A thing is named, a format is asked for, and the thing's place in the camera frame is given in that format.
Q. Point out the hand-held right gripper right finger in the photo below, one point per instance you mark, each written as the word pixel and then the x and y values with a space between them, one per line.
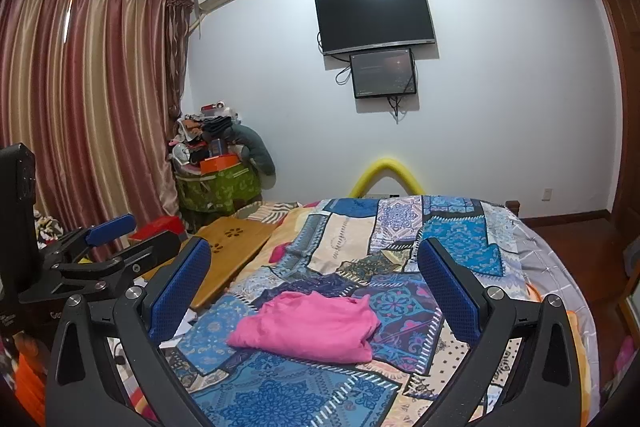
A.
pixel 450 297

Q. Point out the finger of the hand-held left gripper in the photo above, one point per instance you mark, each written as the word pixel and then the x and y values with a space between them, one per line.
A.
pixel 110 227
pixel 155 252

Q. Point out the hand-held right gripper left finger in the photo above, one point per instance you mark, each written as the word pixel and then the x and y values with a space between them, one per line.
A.
pixel 180 292

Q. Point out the pink buttoned cardigan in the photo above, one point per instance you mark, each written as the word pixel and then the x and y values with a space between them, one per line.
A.
pixel 305 327

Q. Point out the red box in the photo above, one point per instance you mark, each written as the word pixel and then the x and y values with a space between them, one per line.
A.
pixel 160 229

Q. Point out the wooden lap desk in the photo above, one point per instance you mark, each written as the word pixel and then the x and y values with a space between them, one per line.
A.
pixel 225 247

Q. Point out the small pink cloth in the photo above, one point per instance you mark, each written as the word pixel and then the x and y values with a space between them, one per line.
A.
pixel 278 253

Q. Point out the orange plastic basket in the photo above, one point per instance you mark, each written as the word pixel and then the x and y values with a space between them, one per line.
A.
pixel 32 387

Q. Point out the grey checked bed sheet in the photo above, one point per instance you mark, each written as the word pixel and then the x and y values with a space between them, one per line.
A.
pixel 550 257

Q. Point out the orange box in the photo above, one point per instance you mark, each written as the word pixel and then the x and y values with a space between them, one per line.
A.
pixel 219 164

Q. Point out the striped cloth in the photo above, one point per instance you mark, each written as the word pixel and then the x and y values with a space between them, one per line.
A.
pixel 265 213

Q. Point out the patchwork patterned blanket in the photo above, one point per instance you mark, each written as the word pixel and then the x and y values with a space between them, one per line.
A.
pixel 350 232

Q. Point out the striped pink gold curtain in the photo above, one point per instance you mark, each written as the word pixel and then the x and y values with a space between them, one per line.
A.
pixel 85 107

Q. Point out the pile of clutter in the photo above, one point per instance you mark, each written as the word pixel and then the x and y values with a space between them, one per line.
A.
pixel 200 132

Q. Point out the orange yellow fleece blanket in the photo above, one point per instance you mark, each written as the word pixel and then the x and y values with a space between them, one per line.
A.
pixel 575 332

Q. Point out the grey plush toy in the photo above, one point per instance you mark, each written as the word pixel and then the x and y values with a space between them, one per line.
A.
pixel 257 147

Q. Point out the yellow foam tube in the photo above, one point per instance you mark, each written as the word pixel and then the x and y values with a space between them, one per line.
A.
pixel 387 163

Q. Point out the brown patterned side curtain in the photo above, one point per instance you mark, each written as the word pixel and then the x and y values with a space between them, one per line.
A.
pixel 177 82

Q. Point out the pink slipper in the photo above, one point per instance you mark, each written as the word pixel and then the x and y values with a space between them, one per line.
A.
pixel 626 354

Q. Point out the brown wooden door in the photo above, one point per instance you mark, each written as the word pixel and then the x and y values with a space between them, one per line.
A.
pixel 622 107

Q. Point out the wooden bed post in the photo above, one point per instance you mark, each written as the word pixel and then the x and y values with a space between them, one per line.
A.
pixel 512 208

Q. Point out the white wall socket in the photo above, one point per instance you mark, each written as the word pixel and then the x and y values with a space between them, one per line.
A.
pixel 547 194

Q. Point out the small black wall monitor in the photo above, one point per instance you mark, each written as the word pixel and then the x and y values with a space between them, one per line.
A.
pixel 384 74

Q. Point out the black wall television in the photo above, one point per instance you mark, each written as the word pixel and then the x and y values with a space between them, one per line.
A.
pixel 375 18

